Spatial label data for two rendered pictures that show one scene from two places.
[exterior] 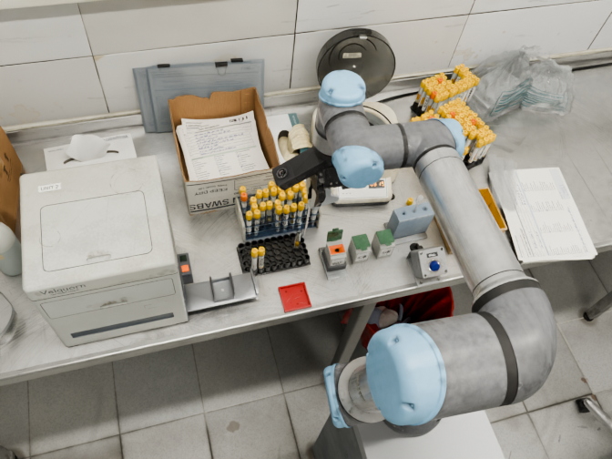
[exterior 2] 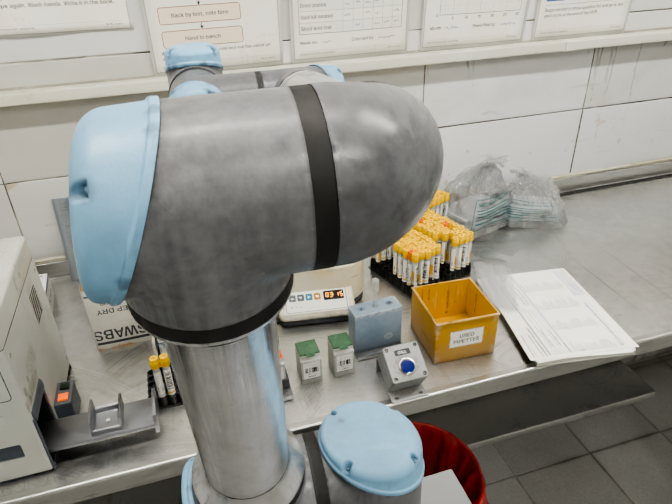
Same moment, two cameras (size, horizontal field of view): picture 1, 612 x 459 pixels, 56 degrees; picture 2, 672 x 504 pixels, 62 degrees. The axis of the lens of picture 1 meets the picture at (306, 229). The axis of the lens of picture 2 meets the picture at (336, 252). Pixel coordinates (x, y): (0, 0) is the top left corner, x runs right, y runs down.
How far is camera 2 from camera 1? 0.61 m
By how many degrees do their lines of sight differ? 28
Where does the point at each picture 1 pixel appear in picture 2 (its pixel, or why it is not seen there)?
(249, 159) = not seen: hidden behind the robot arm
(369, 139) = (209, 79)
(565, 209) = (581, 304)
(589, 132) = (594, 238)
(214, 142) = not seen: hidden behind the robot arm
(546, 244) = (565, 341)
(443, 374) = (154, 118)
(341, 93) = (181, 49)
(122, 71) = (40, 204)
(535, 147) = (532, 256)
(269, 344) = not seen: outside the picture
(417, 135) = (276, 73)
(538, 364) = (374, 115)
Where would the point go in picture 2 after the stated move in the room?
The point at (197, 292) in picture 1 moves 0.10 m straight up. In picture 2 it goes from (71, 426) to (54, 382)
